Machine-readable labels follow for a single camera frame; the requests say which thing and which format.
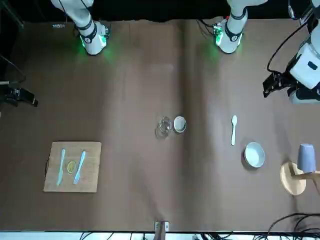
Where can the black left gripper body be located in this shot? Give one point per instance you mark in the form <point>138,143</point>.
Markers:
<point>278,81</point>

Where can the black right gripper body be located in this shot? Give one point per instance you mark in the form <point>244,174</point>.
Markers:
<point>23,96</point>

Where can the pale green plastic spoon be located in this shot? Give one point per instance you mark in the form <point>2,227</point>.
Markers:
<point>233,130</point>

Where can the transparent glass spice bottle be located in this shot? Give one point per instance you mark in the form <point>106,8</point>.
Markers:
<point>164,126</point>

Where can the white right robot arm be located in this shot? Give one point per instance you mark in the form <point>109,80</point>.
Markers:
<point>91,37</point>

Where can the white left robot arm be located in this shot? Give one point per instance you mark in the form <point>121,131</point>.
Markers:
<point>233,37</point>

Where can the silver metal bottle lid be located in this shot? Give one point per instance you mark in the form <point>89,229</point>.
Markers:
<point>180,124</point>

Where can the white round bowl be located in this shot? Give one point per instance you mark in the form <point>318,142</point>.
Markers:
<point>254,155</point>

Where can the purple grey cup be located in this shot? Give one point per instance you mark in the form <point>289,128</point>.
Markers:
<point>306,157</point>

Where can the yellow round slice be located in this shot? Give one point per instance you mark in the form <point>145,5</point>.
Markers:
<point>71,167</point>

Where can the light blue plastic knife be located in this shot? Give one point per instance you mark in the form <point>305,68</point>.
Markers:
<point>79,167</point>

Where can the wooden cup stand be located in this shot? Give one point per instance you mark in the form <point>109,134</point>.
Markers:
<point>292,182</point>

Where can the wooden cutting board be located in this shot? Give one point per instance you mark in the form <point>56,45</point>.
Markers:
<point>87,180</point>

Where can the black backdrop curtain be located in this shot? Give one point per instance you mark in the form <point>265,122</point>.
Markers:
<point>162,10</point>

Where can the aluminium profile post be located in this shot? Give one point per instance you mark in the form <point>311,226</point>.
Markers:
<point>161,231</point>

